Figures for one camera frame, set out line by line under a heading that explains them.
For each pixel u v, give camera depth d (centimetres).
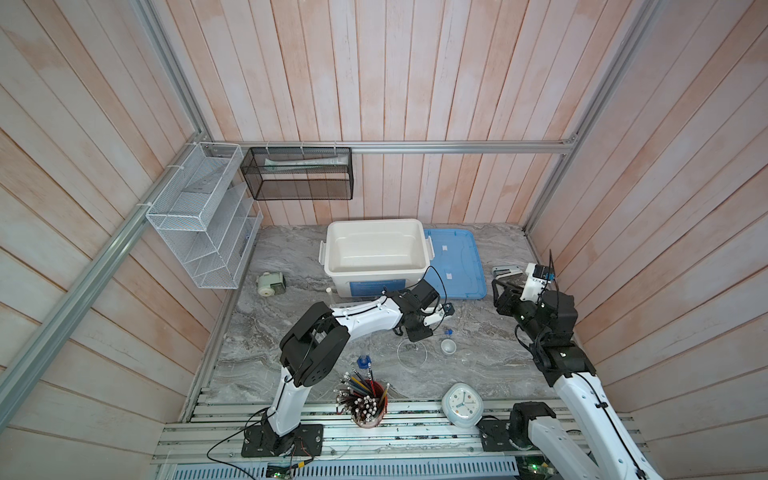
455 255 111
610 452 43
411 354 88
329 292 84
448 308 80
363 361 86
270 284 98
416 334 82
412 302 71
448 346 88
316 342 53
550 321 55
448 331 93
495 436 73
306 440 73
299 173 105
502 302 69
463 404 77
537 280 65
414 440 75
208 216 73
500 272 106
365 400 63
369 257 111
